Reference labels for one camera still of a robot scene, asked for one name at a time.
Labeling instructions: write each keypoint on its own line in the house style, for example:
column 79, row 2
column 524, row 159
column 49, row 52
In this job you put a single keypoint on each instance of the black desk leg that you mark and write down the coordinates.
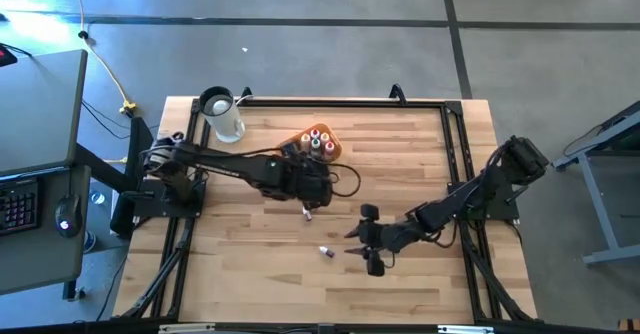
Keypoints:
column 140, row 139

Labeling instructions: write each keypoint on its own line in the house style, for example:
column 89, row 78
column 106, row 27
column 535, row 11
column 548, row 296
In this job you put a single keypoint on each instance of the large orange food colouring bottle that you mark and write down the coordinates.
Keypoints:
column 329, row 149

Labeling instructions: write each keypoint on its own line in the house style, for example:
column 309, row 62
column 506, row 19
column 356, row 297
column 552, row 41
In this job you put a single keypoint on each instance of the black computer mouse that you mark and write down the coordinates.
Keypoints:
column 68, row 214

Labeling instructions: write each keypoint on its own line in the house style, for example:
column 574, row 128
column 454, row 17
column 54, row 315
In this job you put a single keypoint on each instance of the brown box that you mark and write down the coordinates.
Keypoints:
column 629, row 325

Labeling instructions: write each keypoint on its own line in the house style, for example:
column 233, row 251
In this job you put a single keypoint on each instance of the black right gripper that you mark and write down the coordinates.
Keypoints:
column 390, row 236

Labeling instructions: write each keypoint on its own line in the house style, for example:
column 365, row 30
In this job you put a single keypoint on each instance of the black device with red light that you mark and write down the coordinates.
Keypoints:
column 6, row 56

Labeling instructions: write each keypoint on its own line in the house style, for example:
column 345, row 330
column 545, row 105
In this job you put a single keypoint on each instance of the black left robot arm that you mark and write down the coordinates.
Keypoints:
column 225, row 164

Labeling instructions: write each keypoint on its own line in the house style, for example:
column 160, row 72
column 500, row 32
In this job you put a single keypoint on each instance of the small dark white-labelled colouring bottle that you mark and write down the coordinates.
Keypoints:
column 306, row 214

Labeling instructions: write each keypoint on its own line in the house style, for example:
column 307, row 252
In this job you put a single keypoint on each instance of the black controller box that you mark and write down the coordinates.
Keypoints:
column 122, row 216

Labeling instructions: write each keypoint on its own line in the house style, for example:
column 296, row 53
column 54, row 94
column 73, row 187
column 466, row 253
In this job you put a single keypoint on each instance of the black aluminium table frame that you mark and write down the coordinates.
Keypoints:
column 350, row 104

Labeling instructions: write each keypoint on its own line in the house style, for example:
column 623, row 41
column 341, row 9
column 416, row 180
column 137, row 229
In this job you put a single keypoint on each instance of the yellow plastic bin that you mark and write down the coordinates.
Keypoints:
column 296, row 140

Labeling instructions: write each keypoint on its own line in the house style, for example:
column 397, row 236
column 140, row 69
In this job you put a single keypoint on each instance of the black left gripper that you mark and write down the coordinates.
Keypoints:
column 307, row 181

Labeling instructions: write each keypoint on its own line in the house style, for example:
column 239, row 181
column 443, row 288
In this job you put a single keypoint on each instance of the white cylindrical tumbler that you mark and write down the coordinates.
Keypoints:
column 222, row 119

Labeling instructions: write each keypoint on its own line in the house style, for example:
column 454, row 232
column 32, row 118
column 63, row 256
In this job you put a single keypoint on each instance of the silver aluminium bar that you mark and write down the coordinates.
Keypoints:
column 185, row 328
column 465, row 329

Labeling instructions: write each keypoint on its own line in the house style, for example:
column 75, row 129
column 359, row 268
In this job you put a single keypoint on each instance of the grey metal table frame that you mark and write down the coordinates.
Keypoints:
column 600, row 209

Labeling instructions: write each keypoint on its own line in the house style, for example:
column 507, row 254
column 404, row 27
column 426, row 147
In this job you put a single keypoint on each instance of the grey raised desk panel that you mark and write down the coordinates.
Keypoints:
column 40, row 109

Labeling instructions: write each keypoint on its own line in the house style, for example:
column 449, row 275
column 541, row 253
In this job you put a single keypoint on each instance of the large pale-capped food colouring bottle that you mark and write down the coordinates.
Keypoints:
column 305, row 139

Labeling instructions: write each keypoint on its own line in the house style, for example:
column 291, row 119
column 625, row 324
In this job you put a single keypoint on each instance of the large green food colouring bottle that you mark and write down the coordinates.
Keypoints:
column 315, row 147

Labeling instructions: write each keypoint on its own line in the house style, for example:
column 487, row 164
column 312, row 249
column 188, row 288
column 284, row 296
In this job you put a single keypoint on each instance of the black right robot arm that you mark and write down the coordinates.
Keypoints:
column 450, row 206

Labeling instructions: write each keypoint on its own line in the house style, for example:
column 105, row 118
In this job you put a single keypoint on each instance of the large yellow food colouring bottle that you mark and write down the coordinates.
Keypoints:
column 325, row 137

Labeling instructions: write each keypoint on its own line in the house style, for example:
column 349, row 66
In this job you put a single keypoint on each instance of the black keyboard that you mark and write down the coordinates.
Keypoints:
column 20, row 206

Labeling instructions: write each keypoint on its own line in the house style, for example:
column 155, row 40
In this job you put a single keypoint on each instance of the large red food colouring bottle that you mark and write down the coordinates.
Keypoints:
column 315, row 134

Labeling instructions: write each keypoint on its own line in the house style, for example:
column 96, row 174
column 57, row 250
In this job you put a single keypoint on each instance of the dark grey desk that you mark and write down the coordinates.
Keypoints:
column 45, row 264

